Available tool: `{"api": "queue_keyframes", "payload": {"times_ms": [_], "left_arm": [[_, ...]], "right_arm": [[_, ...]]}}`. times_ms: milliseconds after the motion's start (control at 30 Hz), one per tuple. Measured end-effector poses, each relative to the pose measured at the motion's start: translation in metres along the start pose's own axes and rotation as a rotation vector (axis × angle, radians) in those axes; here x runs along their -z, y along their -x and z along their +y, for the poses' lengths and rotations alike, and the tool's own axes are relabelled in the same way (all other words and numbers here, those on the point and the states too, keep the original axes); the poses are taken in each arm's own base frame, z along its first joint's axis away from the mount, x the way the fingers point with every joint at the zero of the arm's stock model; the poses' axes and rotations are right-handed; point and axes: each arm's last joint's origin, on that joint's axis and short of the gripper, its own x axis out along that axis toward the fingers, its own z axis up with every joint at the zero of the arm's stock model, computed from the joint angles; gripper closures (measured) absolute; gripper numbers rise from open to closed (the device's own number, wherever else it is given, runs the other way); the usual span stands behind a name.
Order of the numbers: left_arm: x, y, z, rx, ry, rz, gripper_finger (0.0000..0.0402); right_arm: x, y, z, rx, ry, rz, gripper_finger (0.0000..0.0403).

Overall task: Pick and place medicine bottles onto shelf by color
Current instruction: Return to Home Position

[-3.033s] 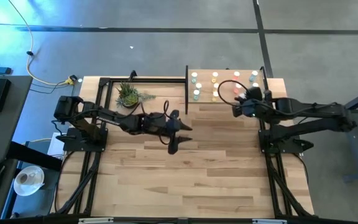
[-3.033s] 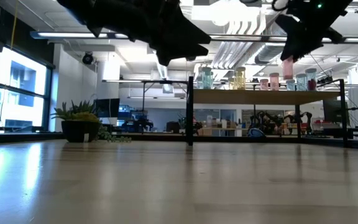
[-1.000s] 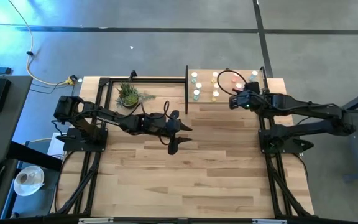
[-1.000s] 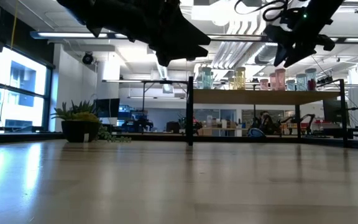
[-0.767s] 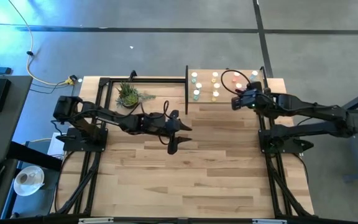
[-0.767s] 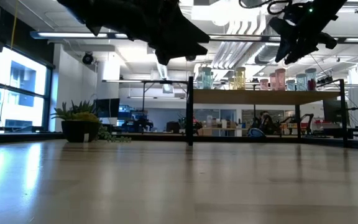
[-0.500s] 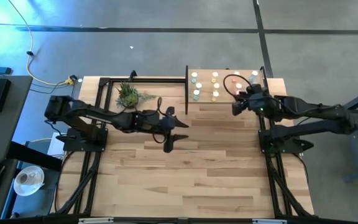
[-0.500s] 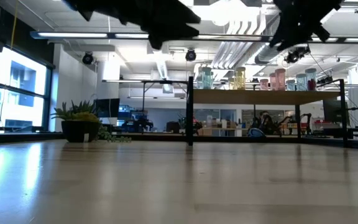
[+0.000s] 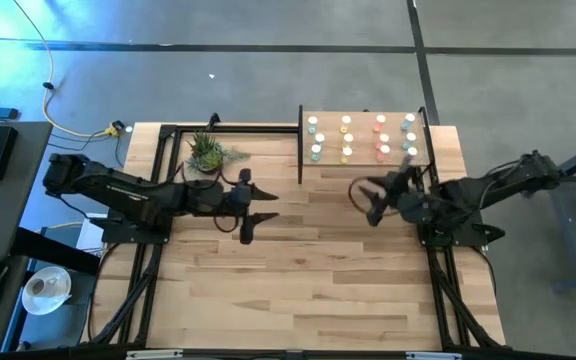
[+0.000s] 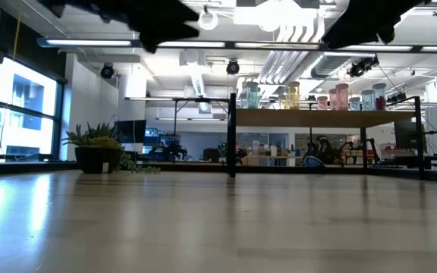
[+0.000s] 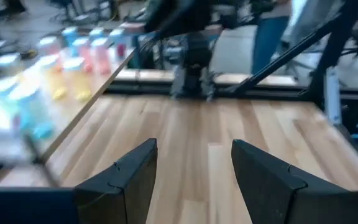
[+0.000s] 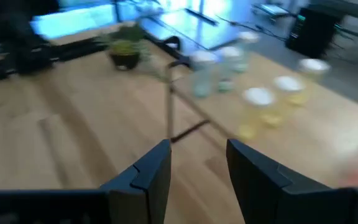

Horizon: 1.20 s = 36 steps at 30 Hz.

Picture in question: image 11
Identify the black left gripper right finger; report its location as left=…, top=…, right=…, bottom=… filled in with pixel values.
left=231, top=139, right=358, bottom=224

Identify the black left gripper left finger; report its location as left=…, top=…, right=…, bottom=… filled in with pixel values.
left=0, top=138, right=158, bottom=224

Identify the clear container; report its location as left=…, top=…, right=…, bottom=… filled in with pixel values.
left=8, top=84, right=56, bottom=140

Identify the yellow medicine bottle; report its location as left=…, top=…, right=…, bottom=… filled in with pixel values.
left=0, top=52, right=23, bottom=75
left=37, top=54, right=68, bottom=101
left=62, top=57, right=92, bottom=102

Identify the green medicine bottle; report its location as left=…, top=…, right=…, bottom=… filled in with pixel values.
left=0, top=77, right=20, bottom=108

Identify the person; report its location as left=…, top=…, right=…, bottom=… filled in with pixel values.
left=250, top=0, right=292, bottom=75

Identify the wooden shelf with black frame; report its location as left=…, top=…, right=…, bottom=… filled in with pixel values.
left=0, top=21, right=145, bottom=187

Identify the black aluminium rig frame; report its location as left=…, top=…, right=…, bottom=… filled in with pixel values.
left=103, top=0, right=358, bottom=175

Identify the silver metal bracket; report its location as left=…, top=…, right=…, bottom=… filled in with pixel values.
left=323, top=67, right=343, bottom=126

